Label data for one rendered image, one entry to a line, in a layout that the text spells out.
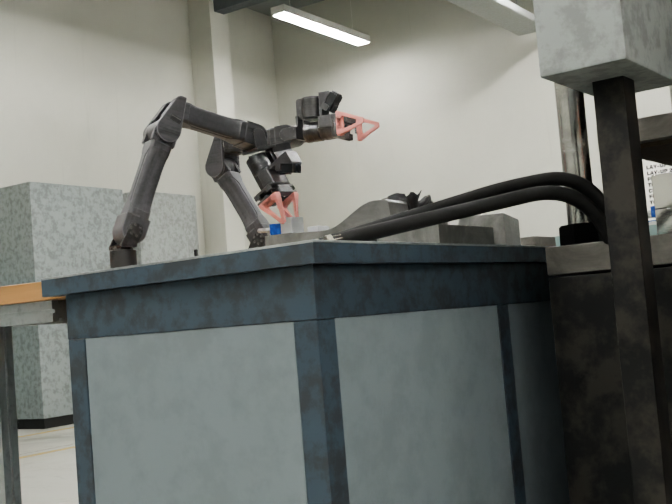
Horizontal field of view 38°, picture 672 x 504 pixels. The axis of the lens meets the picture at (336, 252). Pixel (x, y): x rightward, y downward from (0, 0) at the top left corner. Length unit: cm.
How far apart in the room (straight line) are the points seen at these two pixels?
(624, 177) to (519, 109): 826
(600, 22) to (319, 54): 972
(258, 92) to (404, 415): 977
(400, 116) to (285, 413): 917
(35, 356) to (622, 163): 663
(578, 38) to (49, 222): 674
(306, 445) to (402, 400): 24
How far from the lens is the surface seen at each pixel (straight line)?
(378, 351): 173
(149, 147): 241
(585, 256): 209
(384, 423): 174
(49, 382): 809
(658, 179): 253
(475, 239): 230
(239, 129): 252
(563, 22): 182
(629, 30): 180
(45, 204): 820
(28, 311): 219
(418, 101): 1063
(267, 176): 251
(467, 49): 1046
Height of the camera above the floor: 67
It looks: 4 degrees up
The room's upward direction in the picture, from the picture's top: 5 degrees counter-clockwise
